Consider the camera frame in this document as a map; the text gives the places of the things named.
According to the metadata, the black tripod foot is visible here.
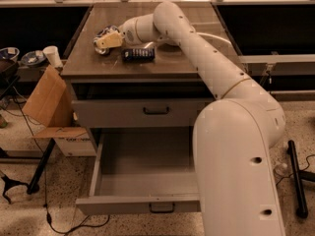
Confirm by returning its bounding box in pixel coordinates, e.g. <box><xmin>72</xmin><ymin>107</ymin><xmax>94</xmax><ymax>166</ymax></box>
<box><xmin>0</xmin><ymin>171</ymin><xmax>28</xmax><ymax>204</ymax></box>

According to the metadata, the black stand leg left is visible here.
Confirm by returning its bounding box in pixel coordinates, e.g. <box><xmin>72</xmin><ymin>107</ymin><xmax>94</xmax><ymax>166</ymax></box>
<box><xmin>27</xmin><ymin>139</ymin><xmax>55</xmax><ymax>195</ymax></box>

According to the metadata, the grey top drawer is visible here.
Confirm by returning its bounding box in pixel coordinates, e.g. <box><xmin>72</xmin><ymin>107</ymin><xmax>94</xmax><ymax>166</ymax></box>
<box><xmin>72</xmin><ymin>98</ymin><xmax>212</xmax><ymax>128</ymax></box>

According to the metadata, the grey drawer cabinet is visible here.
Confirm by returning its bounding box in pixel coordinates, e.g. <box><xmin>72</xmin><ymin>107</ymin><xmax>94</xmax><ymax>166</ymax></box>
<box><xmin>60</xmin><ymin>2</ymin><xmax>247</xmax><ymax>216</ymax></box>

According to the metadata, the grey open middle drawer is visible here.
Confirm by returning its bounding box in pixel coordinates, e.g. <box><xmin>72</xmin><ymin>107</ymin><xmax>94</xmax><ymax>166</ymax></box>
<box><xmin>76</xmin><ymin>127</ymin><xmax>200</xmax><ymax>215</ymax></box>

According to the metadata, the white paper bowl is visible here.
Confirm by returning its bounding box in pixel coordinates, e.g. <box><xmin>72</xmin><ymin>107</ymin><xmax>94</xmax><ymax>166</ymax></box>
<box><xmin>157</xmin><ymin>38</ymin><xmax>178</xmax><ymax>46</ymax></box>

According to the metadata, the blue bowl with food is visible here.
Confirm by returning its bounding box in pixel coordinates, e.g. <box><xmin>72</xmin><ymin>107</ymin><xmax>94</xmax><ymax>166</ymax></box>
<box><xmin>21</xmin><ymin>50</ymin><xmax>46</xmax><ymax>68</ymax></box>

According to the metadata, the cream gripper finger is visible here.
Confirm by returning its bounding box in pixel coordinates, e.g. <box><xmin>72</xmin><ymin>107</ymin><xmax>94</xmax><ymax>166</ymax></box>
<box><xmin>95</xmin><ymin>31</ymin><xmax>123</xmax><ymax>49</ymax></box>

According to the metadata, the black cable on floor left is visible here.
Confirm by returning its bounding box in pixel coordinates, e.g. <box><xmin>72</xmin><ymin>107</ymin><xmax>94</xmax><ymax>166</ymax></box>
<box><xmin>11</xmin><ymin>95</ymin><xmax>111</xmax><ymax>236</ymax></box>

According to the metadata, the black cable with adapter right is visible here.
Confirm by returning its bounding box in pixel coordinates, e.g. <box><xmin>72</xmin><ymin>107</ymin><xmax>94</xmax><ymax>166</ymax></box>
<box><xmin>275</xmin><ymin>153</ymin><xmax>315</xmax><ymax>187</ymax></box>

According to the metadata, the blue bowl far left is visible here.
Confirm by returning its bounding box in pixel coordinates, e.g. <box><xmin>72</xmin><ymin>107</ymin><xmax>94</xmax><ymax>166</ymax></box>
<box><xmin>0</xmin><ymin>47</ymin><xmax>20</xmax><ymax>62</ymax></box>

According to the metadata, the blue pepsi can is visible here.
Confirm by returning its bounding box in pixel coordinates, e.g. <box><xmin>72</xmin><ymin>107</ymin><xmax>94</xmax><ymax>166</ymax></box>
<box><xmin>93</xmin><ymin>26</ymin><xmax>120</xmax><ymax>55</ymax></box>

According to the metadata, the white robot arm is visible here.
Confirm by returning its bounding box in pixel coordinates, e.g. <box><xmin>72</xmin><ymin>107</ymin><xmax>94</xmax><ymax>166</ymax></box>
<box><xmin>96</xmin><ymin>1</ymin><xmax>285</xmax><ymax>236</ymax></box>

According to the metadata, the white paper cup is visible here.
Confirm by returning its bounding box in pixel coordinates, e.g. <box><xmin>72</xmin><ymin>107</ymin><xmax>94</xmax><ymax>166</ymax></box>
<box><xmin>43</xmin><ymin>45</ymin><xmax>63</xmax><ymax>68</ymax></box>

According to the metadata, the brown cardboard box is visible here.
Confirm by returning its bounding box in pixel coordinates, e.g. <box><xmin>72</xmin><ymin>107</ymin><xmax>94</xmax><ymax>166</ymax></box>
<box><xmin>23</xmin><ymin>66</ymin><xmax>96</xmax><ymax>156</ymax></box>

